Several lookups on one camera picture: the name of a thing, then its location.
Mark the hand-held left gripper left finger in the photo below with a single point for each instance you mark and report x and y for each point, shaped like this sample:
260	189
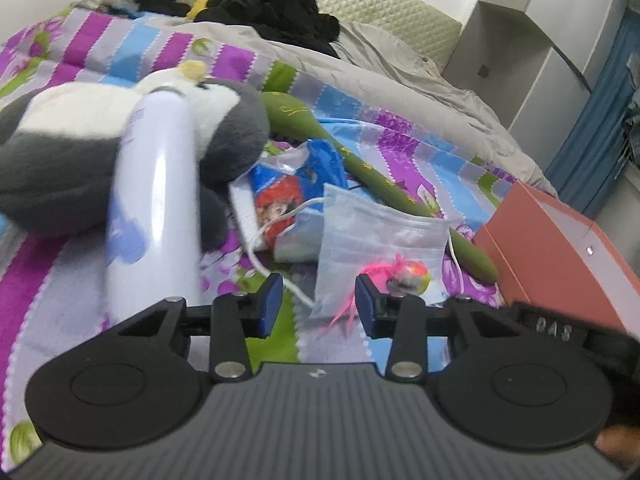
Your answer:
270	306

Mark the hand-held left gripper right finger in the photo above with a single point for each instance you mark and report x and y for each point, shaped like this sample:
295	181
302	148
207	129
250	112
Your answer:
364	306

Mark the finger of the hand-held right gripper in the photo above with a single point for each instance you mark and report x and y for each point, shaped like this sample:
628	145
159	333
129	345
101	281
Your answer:
555	332

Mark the pink feather ball toy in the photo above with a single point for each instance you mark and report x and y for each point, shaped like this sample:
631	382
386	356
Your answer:
415	272

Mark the light blue face mask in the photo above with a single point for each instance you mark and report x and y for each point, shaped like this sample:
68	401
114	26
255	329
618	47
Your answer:
370	235

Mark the salmon pink box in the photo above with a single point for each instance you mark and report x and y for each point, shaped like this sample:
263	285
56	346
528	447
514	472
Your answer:
540	250

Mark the blue cartoon print bag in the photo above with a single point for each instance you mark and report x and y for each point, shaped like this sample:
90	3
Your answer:
280	195

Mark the person's right hand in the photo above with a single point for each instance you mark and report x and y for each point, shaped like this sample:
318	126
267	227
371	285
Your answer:
617	445

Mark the pale lavender spray bottle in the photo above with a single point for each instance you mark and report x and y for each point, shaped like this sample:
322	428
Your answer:
150	200

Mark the long green plush snake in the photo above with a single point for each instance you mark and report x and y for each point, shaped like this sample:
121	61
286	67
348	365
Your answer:
290	112

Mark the blue curtain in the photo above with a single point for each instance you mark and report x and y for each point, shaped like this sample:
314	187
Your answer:
590	135

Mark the grey duvet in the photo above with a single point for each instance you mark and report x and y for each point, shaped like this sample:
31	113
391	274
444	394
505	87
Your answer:
400	90

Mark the grey white penguin plush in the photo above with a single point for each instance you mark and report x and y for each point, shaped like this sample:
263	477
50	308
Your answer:
60	170

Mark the white cabinet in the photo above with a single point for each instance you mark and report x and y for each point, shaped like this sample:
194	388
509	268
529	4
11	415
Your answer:
540	75

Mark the large black clothes pile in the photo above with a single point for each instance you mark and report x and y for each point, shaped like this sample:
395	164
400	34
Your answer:
270	10

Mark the striped floral bed sheet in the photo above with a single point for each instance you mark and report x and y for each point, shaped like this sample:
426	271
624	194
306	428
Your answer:
90	45

